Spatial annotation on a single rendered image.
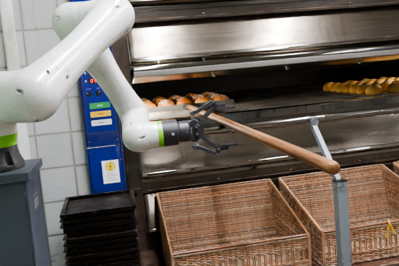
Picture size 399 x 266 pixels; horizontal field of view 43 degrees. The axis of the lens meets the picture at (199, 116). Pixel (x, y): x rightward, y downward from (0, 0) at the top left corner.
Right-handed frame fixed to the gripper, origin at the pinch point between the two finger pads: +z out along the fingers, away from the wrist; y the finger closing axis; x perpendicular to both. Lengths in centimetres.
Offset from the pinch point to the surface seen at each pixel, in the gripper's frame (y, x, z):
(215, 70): -19.8, -38.6, 4.0
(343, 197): 30.2, 6.9, 38.0
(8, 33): -43, -52, -81
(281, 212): 46, -35, 28
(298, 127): 12, -55, 47
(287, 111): 3, -53, 41
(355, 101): 2, -53, 77
